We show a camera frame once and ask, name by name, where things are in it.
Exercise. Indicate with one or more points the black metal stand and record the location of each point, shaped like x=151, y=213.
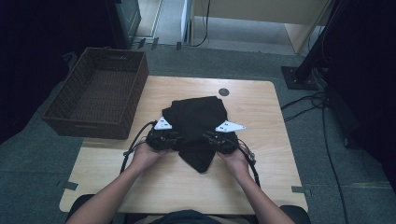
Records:
x=299, y=77

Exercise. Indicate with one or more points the person's left hand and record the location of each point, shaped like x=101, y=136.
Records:
x=148, y=157

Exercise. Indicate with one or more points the round black table grommet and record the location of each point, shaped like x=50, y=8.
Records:
x=223, y=92

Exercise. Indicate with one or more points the black chair armrest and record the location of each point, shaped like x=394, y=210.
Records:
x=297, y=215
x=77, y=207

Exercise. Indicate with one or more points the grey floor tape strip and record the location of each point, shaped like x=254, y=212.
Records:
x=300, y=189
x=70, y=185

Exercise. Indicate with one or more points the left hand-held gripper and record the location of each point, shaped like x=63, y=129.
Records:
x=160, y=140

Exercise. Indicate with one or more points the white panel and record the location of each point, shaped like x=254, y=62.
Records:
x=186, y=21

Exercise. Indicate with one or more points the person's dark shirt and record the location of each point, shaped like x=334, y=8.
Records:
x=185, y=217

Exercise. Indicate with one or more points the dark cabinet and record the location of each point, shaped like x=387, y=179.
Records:
x=124, y=21

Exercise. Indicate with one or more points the person's right hand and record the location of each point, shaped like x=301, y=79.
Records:
x=235, y=165

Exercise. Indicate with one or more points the dark curtain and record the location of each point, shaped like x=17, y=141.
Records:
x=367, y=77
x=37, y=62

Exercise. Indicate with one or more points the black pants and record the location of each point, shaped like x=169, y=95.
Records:
x=196, y=115

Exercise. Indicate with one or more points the brown wicker basket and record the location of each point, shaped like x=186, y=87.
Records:
x=99, y=93

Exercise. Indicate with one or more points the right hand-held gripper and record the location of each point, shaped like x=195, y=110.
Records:
x=225, y=143

